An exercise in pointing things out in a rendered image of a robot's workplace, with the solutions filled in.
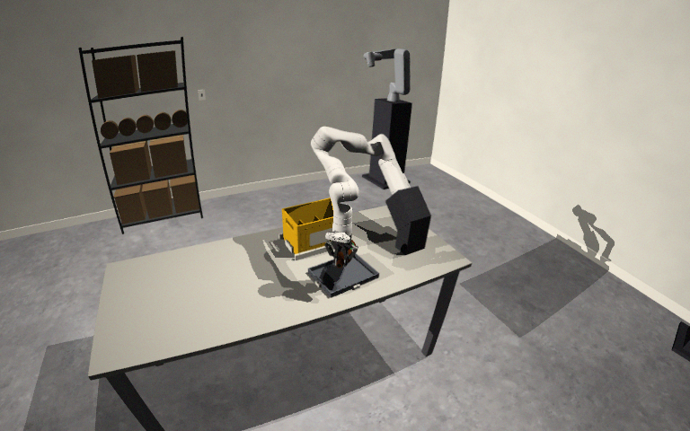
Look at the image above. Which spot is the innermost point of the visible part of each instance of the yellow crate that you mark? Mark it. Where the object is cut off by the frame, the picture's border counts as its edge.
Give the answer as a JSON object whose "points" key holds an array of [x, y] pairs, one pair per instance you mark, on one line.
{"points": [[312, 221]]}

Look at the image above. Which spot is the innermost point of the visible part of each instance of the brown bottle with green base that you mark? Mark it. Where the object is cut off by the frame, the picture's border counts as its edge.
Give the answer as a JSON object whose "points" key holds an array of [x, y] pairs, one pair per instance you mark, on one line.
{"points": [[340, 261]]}

